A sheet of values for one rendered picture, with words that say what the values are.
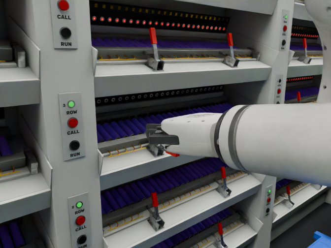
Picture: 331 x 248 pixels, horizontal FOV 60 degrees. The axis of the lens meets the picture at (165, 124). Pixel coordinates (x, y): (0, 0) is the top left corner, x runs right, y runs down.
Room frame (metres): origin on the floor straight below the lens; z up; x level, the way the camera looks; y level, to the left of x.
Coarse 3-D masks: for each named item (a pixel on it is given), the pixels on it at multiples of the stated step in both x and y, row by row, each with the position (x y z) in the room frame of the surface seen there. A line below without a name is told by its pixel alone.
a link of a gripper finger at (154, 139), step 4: (152, 136) 0.40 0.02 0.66; (156, 136) 0.40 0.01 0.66; (160, 136) 0.40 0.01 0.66; (164, 136) 0.39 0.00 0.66; (168, 136) 0.39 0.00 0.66; (172, 136) 0.39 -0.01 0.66; (176, 136) 0.39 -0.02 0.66; (152, 140) 0.40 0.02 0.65; (156, 140) 0.40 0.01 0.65; (160, 140) 0.39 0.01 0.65; (164, 140) 0.39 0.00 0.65; (168, 140) 0.39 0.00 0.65; (172, 140) 0.39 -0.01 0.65; (176, 140) 0.39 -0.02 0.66; (152, 144) 0.40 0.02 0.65; (156, 144) 0.40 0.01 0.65
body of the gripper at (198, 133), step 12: (168, 120) 0.41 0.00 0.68; (180, 120) 0.39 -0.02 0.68; (192, 120) 0.38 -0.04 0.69; (204, 120) 0.37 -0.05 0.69; (216, 120) 0.36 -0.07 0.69; (168, 132) 0.39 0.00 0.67; (180, 132) 0.37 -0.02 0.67; (192, 132) 0.36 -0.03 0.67; (204, 132) 0.35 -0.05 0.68; (216, 132) 0.34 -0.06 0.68; (180, 144) 0.37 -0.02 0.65; (192, 144) 0.36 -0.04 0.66; (204, 144) 0.35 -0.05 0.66; (216, 144) 0.34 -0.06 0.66; (204, 156) 0.35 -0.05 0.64; (216, 156) 0.34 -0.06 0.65
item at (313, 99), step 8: (288, 80) 1.31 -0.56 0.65; (296, 80) 1.36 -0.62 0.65; (304, 80) 1.42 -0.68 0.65; (312, 80) 1.46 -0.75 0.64; (320, 80) 1.47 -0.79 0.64; (288, 88) 1.30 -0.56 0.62; (296, 88) 1.33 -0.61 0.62; (304, 88) 1.38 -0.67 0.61; (312, 88) 1.41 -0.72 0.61; (288, 96) 1.20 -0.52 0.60; (296, 96) 1.24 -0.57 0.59; (304, 96) 1.27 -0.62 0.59; (312, 96) 1.27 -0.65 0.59
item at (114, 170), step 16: (176, 96) 0.89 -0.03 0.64; (192, 96) 0.93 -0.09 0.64; (208, 96) 0.98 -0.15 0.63; (240, 96) 1.00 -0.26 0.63; (96, 112) 0.72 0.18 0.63; (112, 160) 0.59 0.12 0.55; (128, 160) 0.60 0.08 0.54; (144, 160) 0.61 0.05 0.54; (160, 160) 0.64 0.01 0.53; (176, 160) 0.68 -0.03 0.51; (192, 160) 0.72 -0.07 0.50; (112, 176) 0.56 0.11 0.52; (128, 176) 0.59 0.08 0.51; (144, 176) 0.62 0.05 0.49
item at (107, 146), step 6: (120, 138) 0.63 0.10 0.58; (126, 138) 0.64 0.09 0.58; (132, 138) 0.65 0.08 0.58; (138, 138) 0.65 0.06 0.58; (144, 138) 0.66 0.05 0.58; (102, 144) 0.60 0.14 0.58; (108, 144) 0.60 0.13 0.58; (114, 144) 0.61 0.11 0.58; (120, 144) 0.62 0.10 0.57; (126, 144) 0.63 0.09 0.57; (132, 144) 0.64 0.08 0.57; (138, 144) 0.65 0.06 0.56; (102, 150) 0.59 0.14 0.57; (108, 150) 0.60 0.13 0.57; (114, 150) 0.61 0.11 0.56; (126, 150) 0.62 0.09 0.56; (108, 156) 0.58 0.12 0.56
